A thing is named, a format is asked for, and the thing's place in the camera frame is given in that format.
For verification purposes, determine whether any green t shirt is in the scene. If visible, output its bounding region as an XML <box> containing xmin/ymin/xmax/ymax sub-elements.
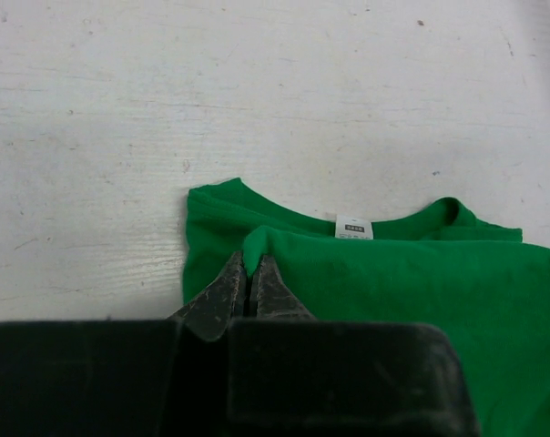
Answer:
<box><xmin>182</xmin><ymin>178</ymin><xmax>550</xmax><ymax>436</ymax></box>

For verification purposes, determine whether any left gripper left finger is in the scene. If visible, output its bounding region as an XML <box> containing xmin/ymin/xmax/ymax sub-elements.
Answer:
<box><xmin>0</xmin><ymin>255</ymin><xmax>247</xmax><ymax>436</ymax></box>

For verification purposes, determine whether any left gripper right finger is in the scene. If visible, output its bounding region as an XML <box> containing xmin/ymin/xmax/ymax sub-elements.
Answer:
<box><xmin>227</xmin><ymin>256</ymin><xmax>480</xmax><ymax>436</ymax></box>

